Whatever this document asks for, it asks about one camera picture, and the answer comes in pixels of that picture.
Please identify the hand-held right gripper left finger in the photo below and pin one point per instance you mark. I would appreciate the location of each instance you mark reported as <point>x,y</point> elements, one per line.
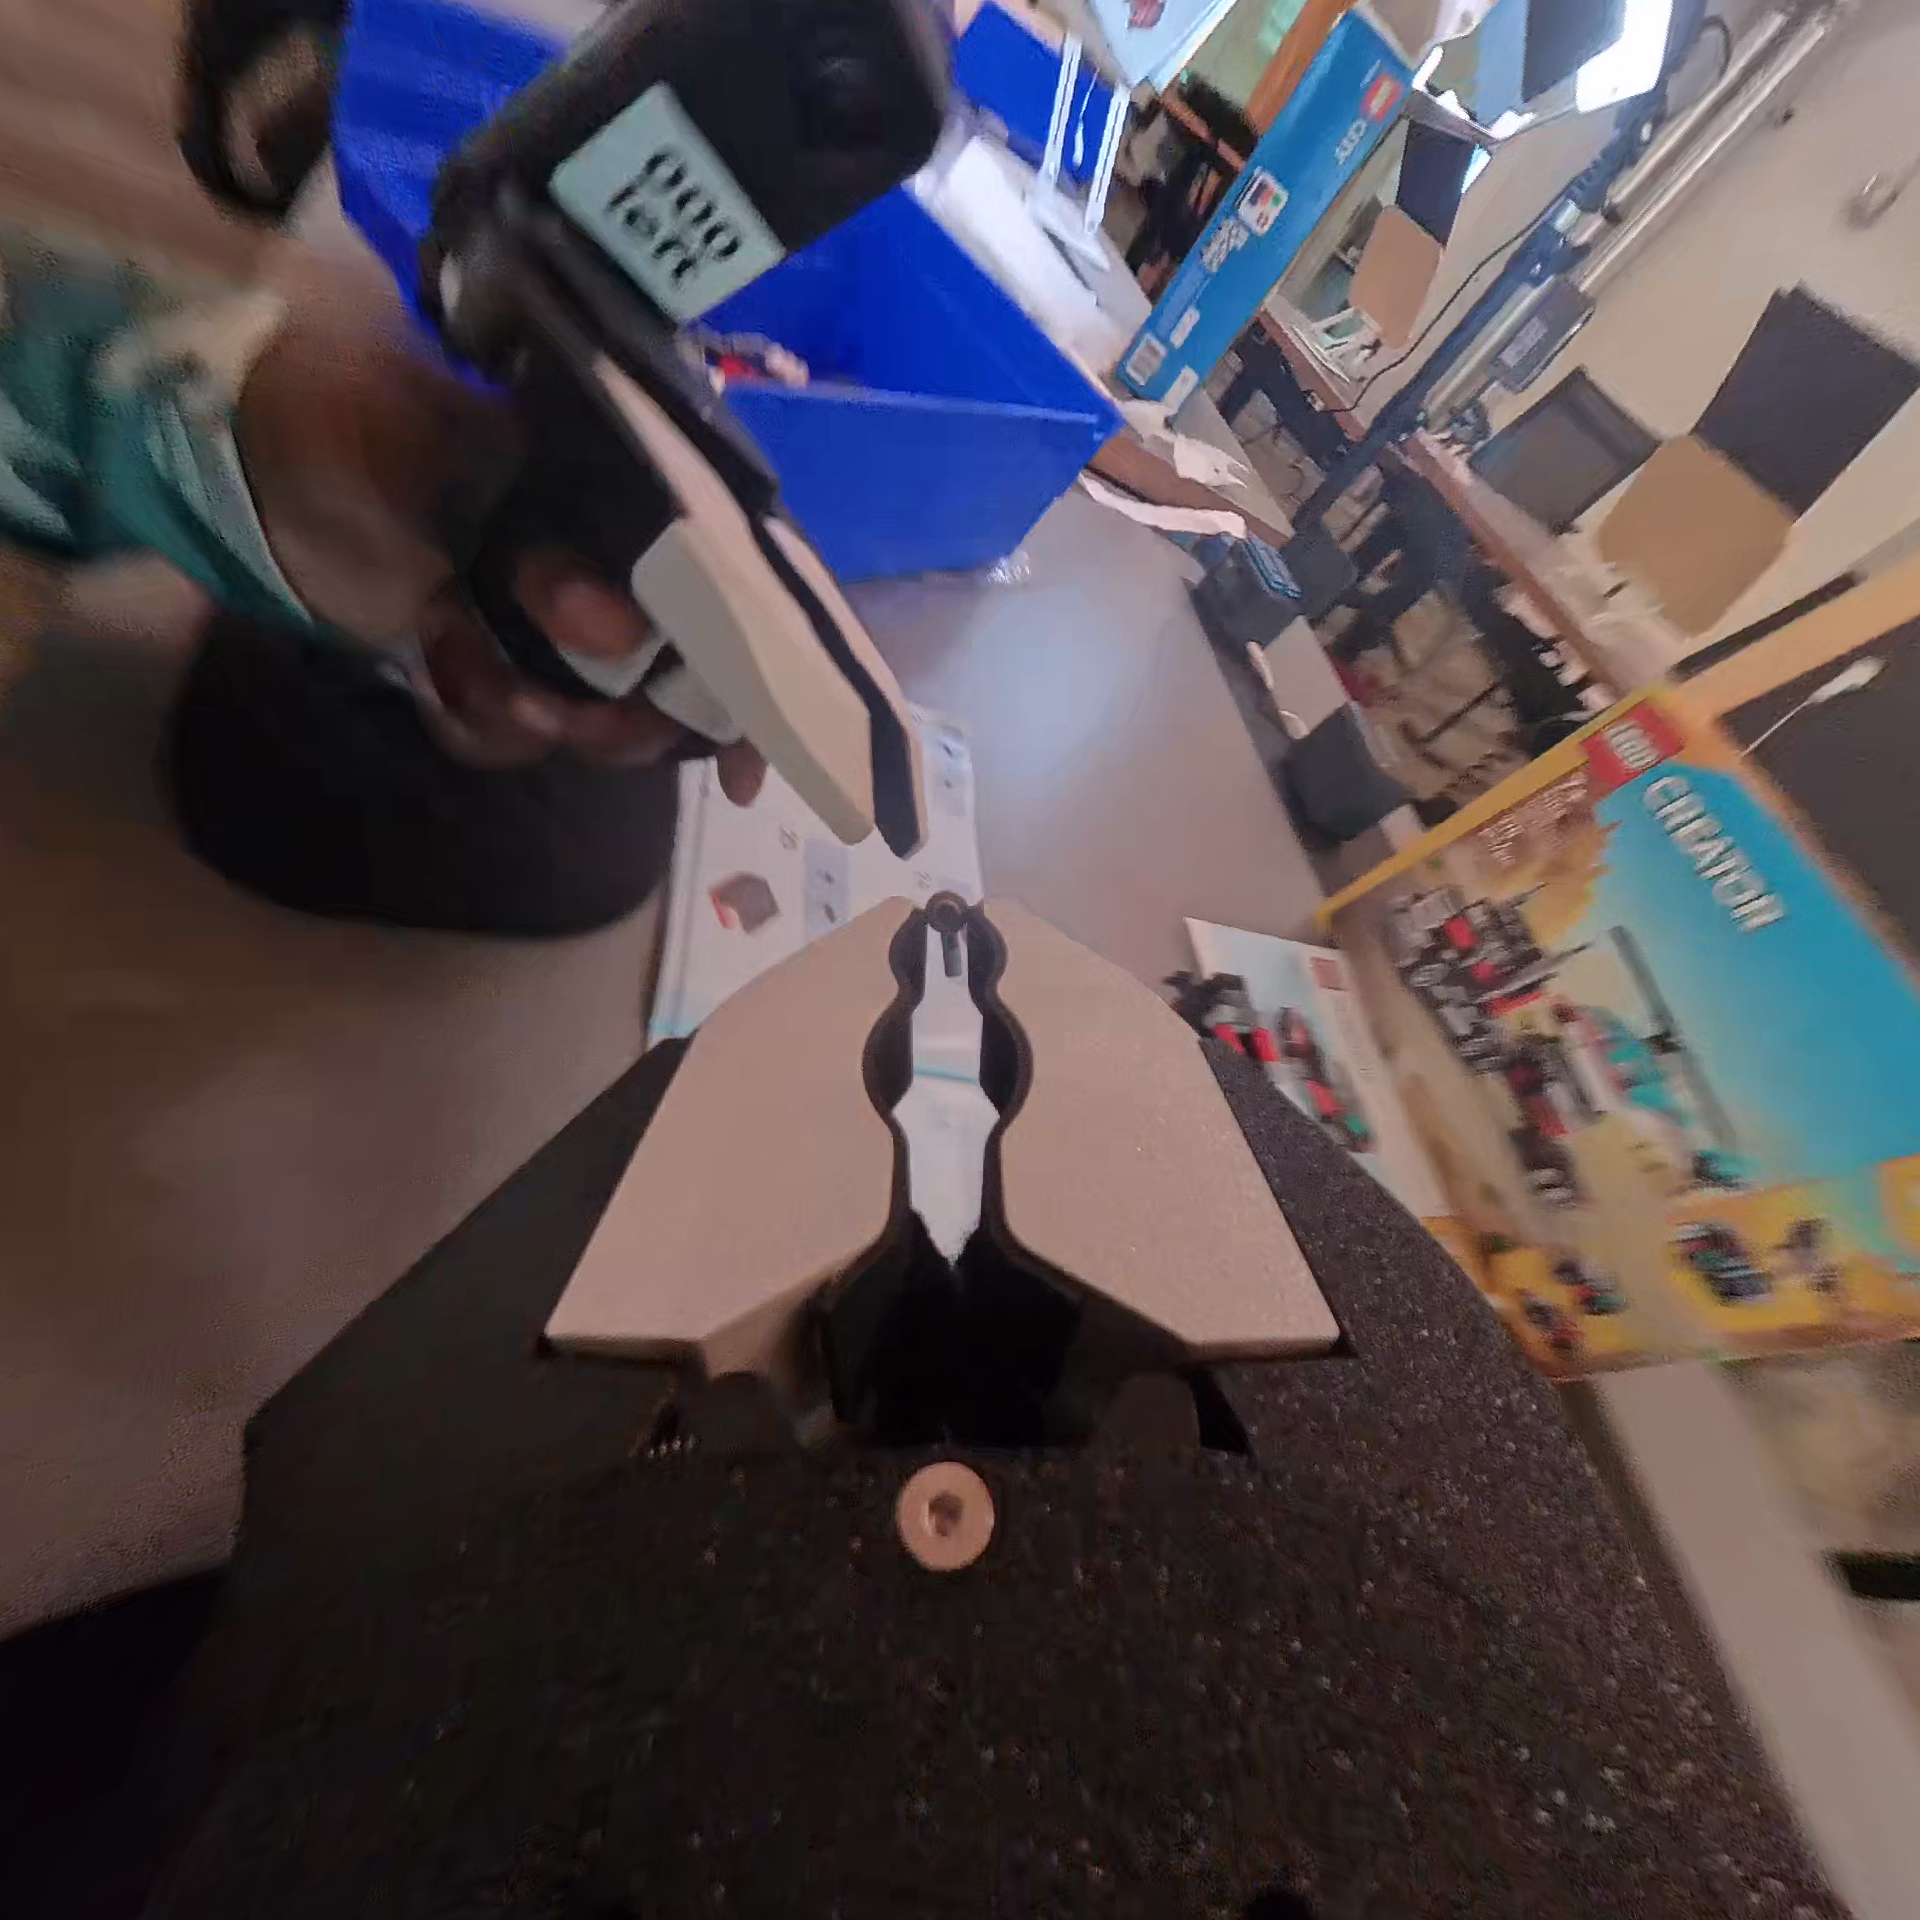
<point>719,1198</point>

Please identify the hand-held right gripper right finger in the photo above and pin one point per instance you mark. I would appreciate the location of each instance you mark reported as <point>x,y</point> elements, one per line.
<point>1172,1198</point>

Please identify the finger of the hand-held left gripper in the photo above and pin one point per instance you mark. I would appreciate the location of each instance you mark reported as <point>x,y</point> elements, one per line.
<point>748,645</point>
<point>886,748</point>

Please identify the small grey toy brick pin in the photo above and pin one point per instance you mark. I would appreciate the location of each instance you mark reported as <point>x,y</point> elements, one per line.
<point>952,920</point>

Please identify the step-page instruction booklet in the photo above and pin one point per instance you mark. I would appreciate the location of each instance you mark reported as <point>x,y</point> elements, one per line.
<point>748,839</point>

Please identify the toy brick truck model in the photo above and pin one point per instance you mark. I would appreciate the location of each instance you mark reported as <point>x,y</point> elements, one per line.
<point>1223,1021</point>

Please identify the small blue plastic bin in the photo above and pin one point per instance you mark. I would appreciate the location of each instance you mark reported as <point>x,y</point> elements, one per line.
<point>1037,75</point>

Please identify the car-cover instruction booklet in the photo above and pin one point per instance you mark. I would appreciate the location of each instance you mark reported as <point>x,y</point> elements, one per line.
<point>1351,1050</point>

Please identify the large blue plastic bin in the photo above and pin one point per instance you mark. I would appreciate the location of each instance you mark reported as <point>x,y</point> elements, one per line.
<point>932,453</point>

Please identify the black mesh cushion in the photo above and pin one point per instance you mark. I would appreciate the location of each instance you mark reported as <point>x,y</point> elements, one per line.
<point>76,1771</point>
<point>376,824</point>

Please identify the blue toy brick set box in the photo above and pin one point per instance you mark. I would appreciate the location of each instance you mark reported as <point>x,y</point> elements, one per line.
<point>1292,195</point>

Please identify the wood-framed black board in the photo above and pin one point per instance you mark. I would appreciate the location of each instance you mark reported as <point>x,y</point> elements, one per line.
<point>1845,748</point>

